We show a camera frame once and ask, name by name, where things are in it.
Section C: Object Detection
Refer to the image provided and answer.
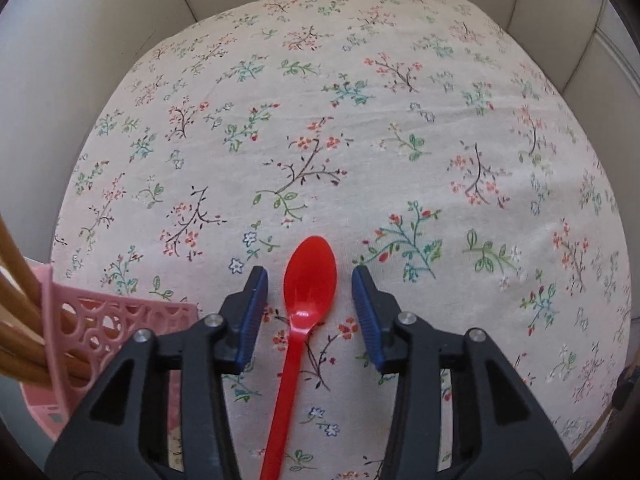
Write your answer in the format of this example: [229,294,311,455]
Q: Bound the pink plastic utensil basket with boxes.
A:
[21,264,198,440]

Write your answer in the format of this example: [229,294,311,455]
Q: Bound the floral tablecloth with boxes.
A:
[52,0,631,479]

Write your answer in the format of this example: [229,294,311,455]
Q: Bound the red plastic spoon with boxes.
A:
[260,235,337,480]

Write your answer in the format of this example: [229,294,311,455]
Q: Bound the wooden chopstick bundle on table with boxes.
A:
[1,226,54,389]

